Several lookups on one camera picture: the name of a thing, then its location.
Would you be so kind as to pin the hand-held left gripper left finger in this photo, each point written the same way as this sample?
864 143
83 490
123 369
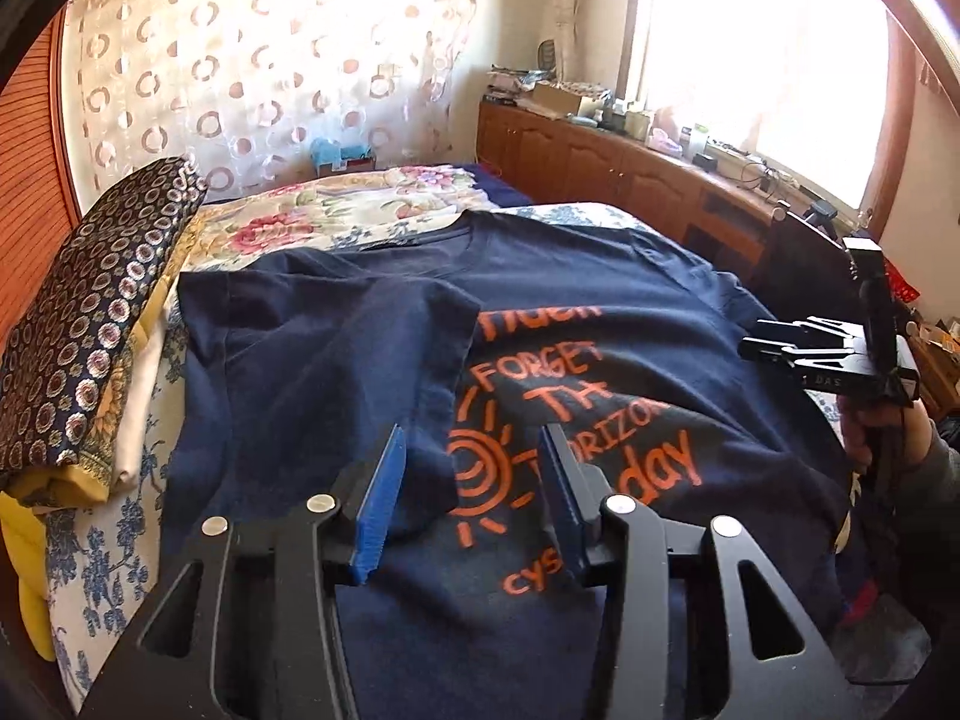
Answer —
379 510

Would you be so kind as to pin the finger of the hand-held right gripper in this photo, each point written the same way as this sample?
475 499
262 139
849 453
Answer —
795 330
772 356

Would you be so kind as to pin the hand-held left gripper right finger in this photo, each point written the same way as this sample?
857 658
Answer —
562 510

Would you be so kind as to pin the navy t-shirt with orange print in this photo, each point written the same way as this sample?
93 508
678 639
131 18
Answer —
337 360

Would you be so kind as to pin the person's right forearm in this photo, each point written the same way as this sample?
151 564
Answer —
941 480

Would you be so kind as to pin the person's right hand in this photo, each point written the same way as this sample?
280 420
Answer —
911 435

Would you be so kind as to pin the black chair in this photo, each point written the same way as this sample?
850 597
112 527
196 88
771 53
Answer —
802 270

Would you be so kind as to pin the small black box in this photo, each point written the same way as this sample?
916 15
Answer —
705 161

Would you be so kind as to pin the white folded cloth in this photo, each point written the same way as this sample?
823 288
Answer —
142 420

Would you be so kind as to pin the long wooden cabinet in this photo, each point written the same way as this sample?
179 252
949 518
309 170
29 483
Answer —
600 157

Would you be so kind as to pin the blue floral bed sheet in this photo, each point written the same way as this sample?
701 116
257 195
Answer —
112 577

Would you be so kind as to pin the bright window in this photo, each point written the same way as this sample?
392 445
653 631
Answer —
750 52

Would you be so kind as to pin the navy bedspread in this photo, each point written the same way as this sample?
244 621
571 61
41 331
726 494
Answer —
495 184

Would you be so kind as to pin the cardboard box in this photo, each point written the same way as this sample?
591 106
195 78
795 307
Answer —
555 99

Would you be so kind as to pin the folded dark patterned quilt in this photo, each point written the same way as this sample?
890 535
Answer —
90 315

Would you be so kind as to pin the yellow pillow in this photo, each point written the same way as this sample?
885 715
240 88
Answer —
26 577

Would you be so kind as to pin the teal tissue pack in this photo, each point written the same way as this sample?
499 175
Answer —
334 152

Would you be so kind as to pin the beige window drape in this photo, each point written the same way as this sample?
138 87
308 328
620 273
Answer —
592 7

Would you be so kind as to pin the sheer curtain with circles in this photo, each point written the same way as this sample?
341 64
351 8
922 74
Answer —
262 52

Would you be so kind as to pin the wooden headboard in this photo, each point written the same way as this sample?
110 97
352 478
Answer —
37 165

